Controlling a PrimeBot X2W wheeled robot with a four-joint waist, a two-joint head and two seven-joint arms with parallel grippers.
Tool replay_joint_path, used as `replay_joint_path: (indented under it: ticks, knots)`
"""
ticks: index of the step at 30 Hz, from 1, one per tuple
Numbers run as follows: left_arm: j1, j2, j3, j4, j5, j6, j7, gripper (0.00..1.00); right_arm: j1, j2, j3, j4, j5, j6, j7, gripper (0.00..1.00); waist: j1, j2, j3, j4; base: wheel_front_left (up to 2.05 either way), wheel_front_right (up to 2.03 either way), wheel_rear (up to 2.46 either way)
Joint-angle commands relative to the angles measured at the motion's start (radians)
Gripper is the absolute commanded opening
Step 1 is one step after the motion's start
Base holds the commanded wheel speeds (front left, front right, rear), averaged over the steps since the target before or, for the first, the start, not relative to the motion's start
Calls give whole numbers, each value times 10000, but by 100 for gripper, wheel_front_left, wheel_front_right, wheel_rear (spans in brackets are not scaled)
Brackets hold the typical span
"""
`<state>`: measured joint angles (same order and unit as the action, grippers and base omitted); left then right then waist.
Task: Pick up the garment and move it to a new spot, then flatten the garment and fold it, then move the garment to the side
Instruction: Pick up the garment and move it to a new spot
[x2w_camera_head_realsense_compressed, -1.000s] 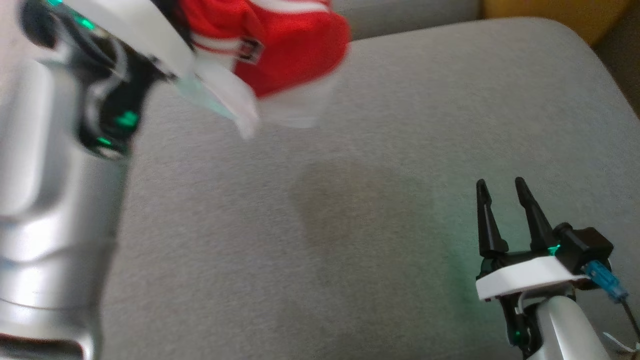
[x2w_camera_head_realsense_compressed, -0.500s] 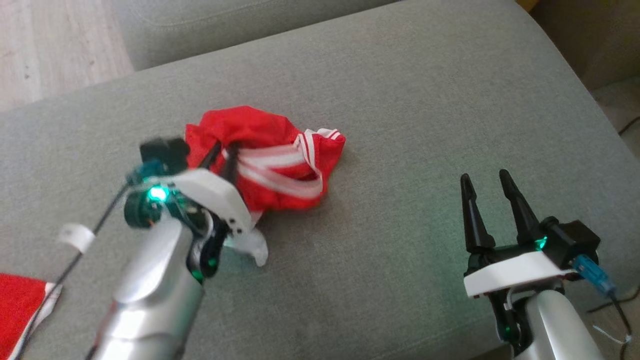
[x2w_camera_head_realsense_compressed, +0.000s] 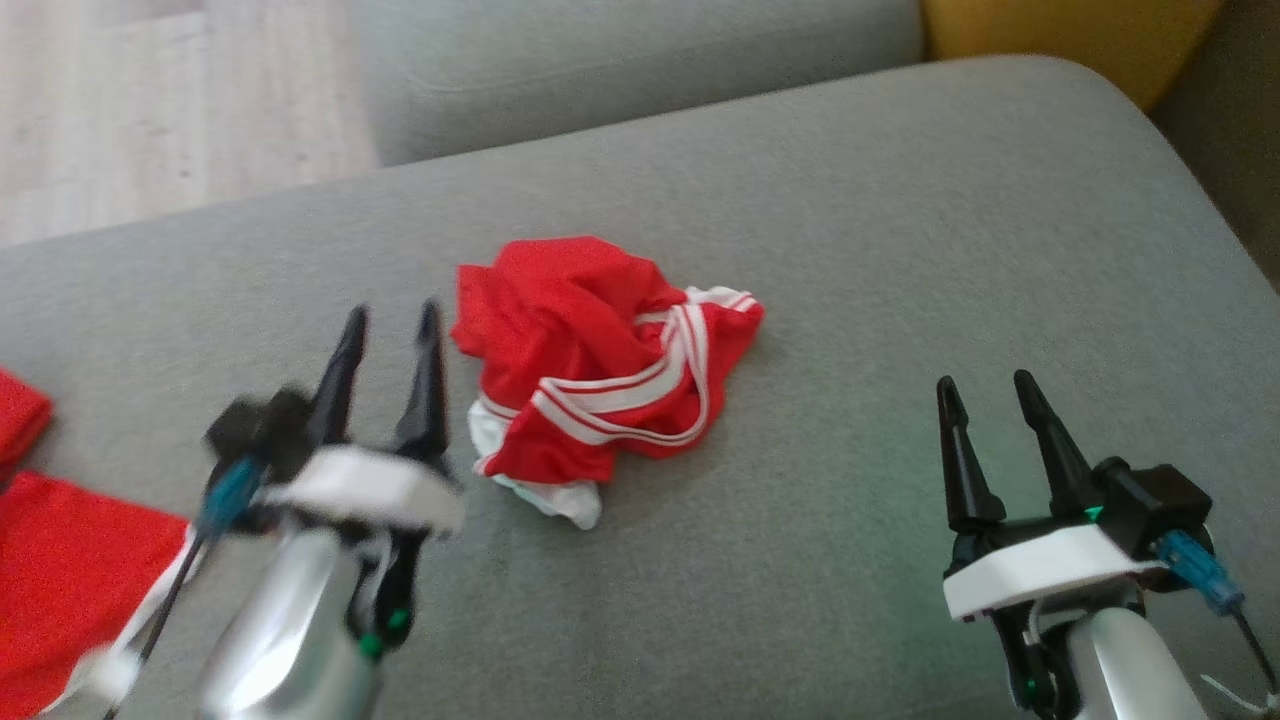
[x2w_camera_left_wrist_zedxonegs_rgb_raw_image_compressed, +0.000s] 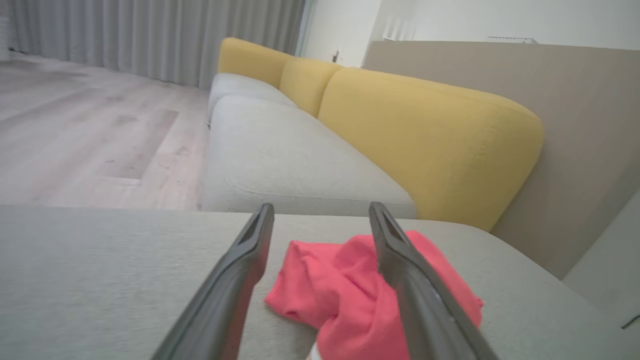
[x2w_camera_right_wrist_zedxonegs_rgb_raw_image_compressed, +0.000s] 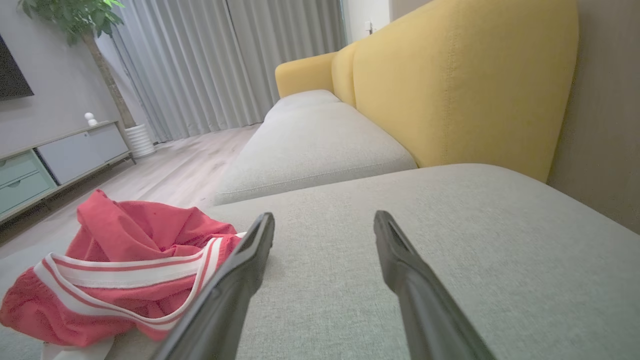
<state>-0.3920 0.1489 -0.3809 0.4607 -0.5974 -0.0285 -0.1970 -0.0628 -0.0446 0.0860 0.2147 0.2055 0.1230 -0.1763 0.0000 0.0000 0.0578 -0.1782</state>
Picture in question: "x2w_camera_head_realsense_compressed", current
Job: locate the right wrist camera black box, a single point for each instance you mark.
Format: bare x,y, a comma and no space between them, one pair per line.
1150,500

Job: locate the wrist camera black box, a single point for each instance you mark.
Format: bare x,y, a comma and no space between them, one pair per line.
260,425
1150,500

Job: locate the plain red mesh garment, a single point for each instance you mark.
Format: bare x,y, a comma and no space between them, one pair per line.
70,580

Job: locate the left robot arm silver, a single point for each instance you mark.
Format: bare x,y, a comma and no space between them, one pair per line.
290,630

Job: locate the grey sofa seat cushion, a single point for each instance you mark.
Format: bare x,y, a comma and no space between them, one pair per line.
640,70

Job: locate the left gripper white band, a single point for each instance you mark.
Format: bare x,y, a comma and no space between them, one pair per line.
370,485

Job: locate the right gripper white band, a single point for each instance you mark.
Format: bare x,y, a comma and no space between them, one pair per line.
1040,570

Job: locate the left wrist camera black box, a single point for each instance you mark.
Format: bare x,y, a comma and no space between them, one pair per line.
260,425

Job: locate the large yellow sofa back cushion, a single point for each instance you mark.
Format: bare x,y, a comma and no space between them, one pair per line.
1060,40

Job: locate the red shorts with white stripes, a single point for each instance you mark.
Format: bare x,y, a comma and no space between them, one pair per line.
580,350

